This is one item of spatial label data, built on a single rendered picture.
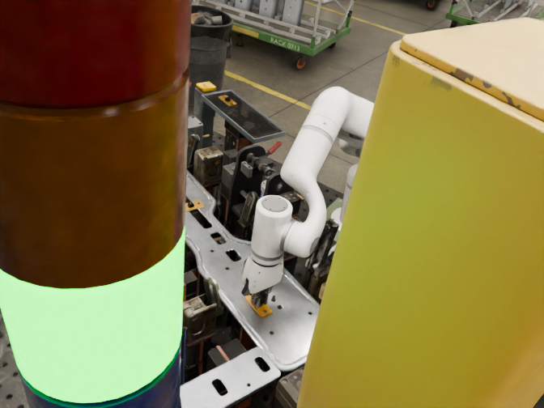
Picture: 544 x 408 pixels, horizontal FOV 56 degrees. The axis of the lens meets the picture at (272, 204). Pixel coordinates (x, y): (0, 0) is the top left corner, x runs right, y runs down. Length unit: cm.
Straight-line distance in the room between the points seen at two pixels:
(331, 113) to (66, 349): 115
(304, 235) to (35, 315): 101
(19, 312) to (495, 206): 16
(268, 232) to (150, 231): 102
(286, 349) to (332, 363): 105
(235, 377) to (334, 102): 71
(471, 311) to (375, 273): 5
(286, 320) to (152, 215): 125
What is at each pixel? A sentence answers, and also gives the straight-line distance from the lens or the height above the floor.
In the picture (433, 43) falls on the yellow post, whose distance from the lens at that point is 20.
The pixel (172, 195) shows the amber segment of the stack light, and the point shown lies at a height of 196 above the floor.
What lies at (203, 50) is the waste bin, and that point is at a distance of 426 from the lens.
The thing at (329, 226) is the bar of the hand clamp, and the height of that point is 121.
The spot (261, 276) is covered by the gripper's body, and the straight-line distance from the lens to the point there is 129.
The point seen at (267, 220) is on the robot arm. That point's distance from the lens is 116.
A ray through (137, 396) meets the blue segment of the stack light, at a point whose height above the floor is 187.
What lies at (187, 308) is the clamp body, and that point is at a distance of 134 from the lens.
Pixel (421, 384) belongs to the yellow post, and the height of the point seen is 187.
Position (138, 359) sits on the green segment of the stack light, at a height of 189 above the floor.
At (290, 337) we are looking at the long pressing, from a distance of 137.
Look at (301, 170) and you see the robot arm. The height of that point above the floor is 140.
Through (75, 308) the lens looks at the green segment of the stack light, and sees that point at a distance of 18.
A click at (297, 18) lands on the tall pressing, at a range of 577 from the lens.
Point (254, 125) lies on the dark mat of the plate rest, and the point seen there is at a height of 116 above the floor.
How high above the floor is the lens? 206
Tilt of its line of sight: 37 degrees down
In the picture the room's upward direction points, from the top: 9 degrees clockwise
